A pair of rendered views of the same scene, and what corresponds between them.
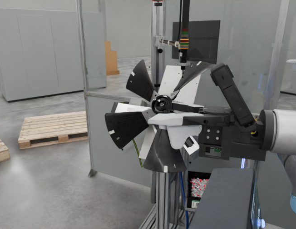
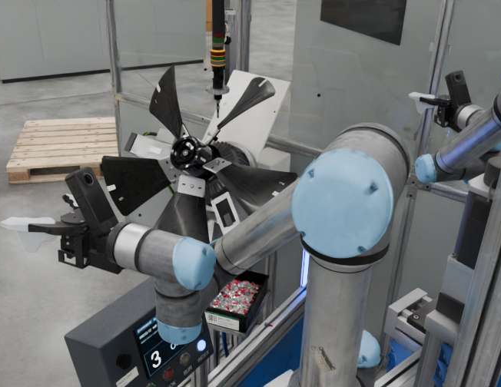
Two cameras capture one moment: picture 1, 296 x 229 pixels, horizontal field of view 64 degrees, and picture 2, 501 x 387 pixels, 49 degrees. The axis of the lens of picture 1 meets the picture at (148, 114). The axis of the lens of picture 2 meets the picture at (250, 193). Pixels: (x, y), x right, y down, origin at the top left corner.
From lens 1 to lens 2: 0.71 m
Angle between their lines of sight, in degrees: 11
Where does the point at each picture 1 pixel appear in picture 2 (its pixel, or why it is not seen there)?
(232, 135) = (91, 244)
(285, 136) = (120, 254)
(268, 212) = not seen: hidden behind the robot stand
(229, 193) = (137, 303)
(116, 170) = not seen: hidden behind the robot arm
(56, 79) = (97, 39)
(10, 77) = (5, 32)
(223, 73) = (73, 183)
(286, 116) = (126, 234)
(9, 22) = not seen: outside the picture
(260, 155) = (114, 268)
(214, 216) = (99, 324)
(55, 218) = (48, 313)
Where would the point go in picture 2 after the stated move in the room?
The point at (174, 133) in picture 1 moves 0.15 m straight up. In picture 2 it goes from (24, 237) to (8, 155)
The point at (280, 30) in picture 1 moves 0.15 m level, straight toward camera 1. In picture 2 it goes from (445, 20) to (429, 26)
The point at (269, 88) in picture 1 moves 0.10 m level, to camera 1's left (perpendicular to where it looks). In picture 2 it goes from (424, 127) to (396, 126)
